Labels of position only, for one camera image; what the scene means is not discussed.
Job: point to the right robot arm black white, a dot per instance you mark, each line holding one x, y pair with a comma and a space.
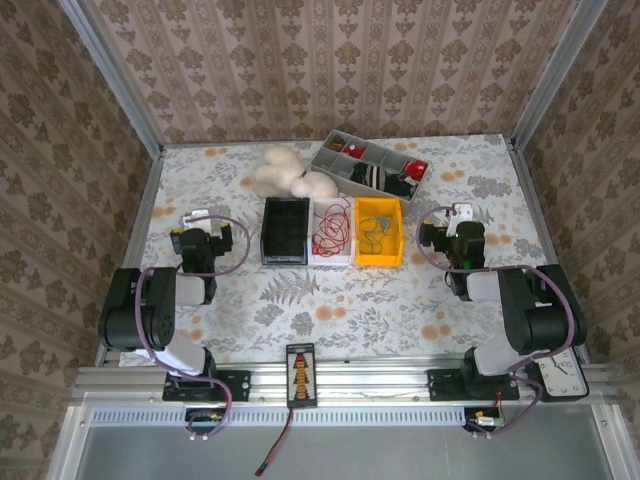
540, 320

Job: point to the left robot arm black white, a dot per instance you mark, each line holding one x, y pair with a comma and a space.
150, 310

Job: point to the black plastic bin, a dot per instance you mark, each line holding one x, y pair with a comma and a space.
285, 230

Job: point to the white plush toy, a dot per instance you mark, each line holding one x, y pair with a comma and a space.
280, 172

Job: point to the black small item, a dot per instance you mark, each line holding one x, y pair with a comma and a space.
400, 185

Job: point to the yellow plastic bin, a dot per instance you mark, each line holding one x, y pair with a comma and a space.
377, 260

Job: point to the red fabric item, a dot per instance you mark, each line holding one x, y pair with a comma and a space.
415, 168

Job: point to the white plastic bin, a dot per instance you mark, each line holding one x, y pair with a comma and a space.
332, 261

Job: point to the black white striped cloth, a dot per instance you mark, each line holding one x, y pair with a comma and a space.
367, 175

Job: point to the floral tablecloth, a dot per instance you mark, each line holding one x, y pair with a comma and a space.
350, 310

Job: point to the grey divided organizer tray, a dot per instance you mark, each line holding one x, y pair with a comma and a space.
345, 164

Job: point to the brown small items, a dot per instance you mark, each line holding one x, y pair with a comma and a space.
334, 145

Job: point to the red white small item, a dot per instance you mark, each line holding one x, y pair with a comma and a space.
355, 151

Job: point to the black power distribution board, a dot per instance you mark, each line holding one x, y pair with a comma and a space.
301, 375

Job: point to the white face clock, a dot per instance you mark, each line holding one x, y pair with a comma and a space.
567, 382

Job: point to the yellow plug power connector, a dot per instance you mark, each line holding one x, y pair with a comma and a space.
482, 420
200, 417

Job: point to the grey metal shelf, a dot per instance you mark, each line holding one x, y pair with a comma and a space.
375, 450

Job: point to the aluminium side rail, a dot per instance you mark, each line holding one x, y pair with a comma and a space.
142, 220
531, 200

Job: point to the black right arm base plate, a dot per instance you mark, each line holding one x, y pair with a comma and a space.
445, 385

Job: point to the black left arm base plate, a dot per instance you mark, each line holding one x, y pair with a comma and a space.
235, 385

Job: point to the aluminium frame post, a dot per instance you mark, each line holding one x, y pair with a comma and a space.
115, 80
555, 75

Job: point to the aluminium frame rail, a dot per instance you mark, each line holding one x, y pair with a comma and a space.
375, 385

